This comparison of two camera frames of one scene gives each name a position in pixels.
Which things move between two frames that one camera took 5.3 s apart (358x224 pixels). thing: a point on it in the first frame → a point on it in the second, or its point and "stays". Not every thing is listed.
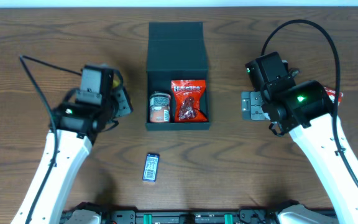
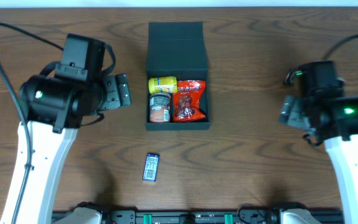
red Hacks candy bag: [188, 94] stays
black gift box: [176, 51] stays
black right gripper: [253, 106] → [289, 111]
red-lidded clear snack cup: [160, 107] stays
